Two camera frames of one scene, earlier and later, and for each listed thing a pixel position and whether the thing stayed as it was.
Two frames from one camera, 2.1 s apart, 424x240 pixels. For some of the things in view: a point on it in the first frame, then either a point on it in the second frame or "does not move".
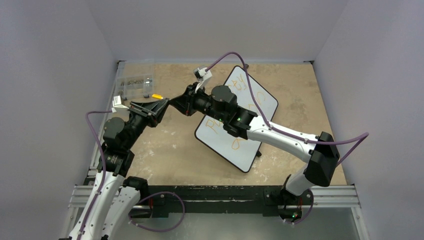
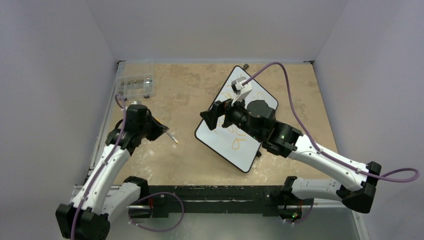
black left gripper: [152, 112] → [159, 130]
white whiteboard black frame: [237, 151] does not move
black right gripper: [189, 100] → [225, 114]
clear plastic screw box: [133, 87] does not move
